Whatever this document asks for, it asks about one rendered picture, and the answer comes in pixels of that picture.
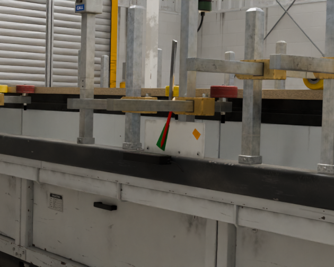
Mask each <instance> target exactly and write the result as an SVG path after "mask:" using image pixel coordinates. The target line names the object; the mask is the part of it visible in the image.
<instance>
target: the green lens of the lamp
mask: <svg viewBox="0 0 334 267"><path fill-rule="evenodd" d="M198 9H202V10H210V11H212V3H211V2H198Z"/></svg>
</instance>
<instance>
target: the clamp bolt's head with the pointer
mask: <svg viewBox="0 0 334 267"><path fill-rule="evenodd" d="M171 116H172V111H170V112H169V115H168V119H167V122H166V126H165V129H164V133H163V137H162V141H161V148H162V146H163V144H164V141H165V137H166V133H167V130H168V127H169V123H170V119H171Z"/></svg>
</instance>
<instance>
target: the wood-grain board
mask: <svg viewBox="0 0 334 267"><path fill-rule="evenodd" d="M7 92H8V93H16V87H7ZM34 93H41V94H80V87H34ZM146 93H151V96H165V88H141V96H146ZM203 93H208V97H210V88H196V97H203ZM94 95H126V88H105V87H94ZM237 98H243V89H238V96H237ZM262 99H290V100H323V90H275V89H262Z"/></svg>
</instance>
